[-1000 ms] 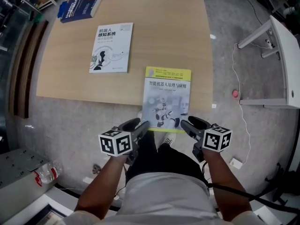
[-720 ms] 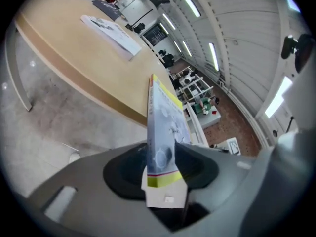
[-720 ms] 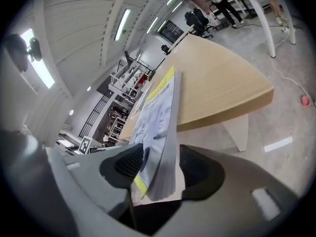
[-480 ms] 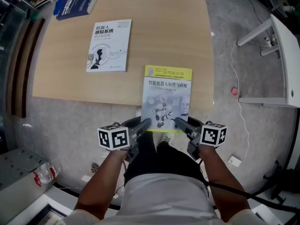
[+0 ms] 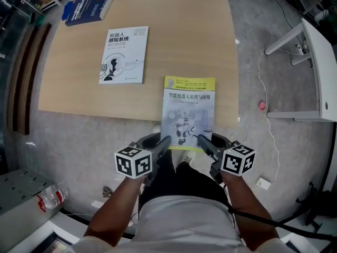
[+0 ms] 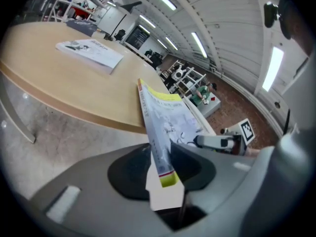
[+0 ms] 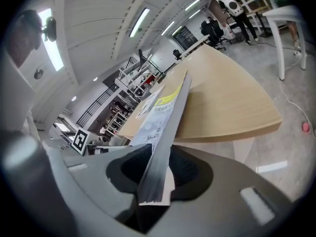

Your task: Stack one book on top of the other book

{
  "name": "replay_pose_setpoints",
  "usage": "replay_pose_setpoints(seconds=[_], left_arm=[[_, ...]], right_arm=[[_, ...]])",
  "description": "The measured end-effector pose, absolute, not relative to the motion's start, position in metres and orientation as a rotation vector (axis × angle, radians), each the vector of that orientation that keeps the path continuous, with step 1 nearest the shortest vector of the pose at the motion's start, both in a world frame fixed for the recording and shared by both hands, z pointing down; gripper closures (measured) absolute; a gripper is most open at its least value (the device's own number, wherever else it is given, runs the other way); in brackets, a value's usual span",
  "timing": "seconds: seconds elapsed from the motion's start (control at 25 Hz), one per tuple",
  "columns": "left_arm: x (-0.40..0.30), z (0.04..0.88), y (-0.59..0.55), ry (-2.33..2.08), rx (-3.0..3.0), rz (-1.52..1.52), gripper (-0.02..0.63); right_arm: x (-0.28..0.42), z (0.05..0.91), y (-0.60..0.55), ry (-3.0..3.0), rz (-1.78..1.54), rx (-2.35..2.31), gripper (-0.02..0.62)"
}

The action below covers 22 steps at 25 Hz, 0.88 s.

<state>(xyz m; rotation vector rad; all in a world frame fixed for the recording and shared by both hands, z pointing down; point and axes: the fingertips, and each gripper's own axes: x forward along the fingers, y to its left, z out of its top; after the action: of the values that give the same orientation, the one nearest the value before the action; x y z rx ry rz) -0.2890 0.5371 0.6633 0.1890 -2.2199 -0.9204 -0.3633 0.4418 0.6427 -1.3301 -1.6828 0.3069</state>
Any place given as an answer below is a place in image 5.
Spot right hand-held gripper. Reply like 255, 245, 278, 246
197, 133, 256, 184

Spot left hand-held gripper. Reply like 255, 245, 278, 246
114, 133, 172, 186

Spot yellow grey robot book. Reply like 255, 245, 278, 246
160, 75, 216, 150

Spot white robot book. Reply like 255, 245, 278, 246
98, 26, 150, 85

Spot person's left forearm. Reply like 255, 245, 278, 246
85, 177, 144, 244

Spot person's right forearm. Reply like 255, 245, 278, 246
222, 171, 280, 245

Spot person's right white shoe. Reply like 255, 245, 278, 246
181, 150, 197, 165

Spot white power strip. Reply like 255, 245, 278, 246
255, 177, 272, 191
294, 37, 309, 56

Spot person's white shirt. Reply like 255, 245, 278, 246
63, 195, 293, 253

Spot wooden table white legs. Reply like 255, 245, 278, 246
38, 0, 240, 128

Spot clear water bottle red label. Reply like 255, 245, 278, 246
36, 184, 69, 213

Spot black office chair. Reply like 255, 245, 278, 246
296, 182, 337, 226

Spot white rectangular table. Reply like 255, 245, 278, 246
264, 17, 337, 123

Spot grey perforated metal cabinet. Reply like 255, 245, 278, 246
0, 167, 57, 216

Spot brown wooden steps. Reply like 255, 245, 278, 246
6, 22, 52, 136

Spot thick blue book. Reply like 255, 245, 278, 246
65, 0, 114, 27

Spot green dustpan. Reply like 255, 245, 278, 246
28, 13, 45, 27

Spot white cable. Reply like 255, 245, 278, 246
257, 47, 280, 184

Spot dark window frame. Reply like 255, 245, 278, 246
31, 229, 73, 253

